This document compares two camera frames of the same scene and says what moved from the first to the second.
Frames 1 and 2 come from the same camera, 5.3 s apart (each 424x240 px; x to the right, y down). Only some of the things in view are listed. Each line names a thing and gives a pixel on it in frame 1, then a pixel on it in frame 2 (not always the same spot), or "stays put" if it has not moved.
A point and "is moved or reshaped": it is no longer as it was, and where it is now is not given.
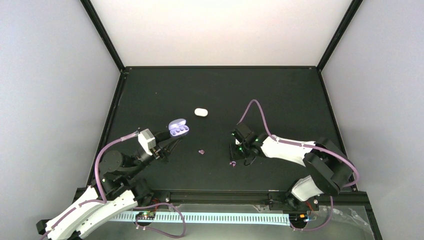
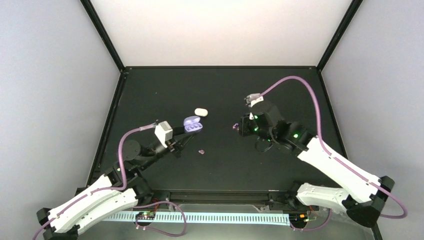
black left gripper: x=161 y=143 to x=176 y=141
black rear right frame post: x=351 y=12 stays put
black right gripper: x=236 y=156 to x=243 y=130
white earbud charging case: x=201 y=112 stays put
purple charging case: x=177 y=127 is moved or reshaped
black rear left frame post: x=102 y=32 stays put
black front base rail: x=196 y=197 stays put
